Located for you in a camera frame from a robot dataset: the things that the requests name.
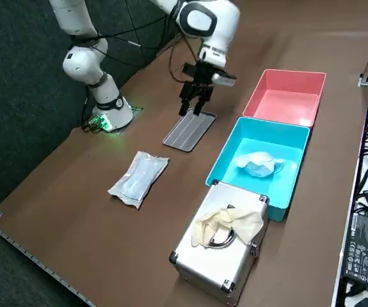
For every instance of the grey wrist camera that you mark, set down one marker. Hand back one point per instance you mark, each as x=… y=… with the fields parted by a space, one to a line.
x=223 y=79

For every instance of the aluminium carrying case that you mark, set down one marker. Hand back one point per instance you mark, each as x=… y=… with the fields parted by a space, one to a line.
x=215 y=268

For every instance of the blue plastic box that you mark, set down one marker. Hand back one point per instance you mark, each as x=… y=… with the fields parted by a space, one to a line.
x=225 y=166

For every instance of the black labelled power adapter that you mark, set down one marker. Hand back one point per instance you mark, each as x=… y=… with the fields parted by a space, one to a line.
x=367 y=249

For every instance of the cream latex gloves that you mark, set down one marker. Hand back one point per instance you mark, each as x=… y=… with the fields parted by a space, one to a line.
x=225 y=220

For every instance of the grey ridged metal tray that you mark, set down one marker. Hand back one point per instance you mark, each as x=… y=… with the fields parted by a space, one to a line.
x=188 y=129

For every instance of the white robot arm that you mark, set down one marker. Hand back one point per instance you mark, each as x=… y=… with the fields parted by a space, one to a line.
x=84 y=64

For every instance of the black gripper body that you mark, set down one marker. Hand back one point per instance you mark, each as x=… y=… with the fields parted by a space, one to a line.
x=203 y=78

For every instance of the aluminium table edge rail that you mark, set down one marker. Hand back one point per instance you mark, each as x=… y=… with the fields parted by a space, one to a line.
x=27 y=252

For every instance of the pink plastic box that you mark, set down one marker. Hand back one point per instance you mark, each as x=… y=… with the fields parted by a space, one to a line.
x=286 y=105

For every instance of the new mask packet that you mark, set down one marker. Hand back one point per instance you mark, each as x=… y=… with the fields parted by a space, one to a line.
x=139 y=179

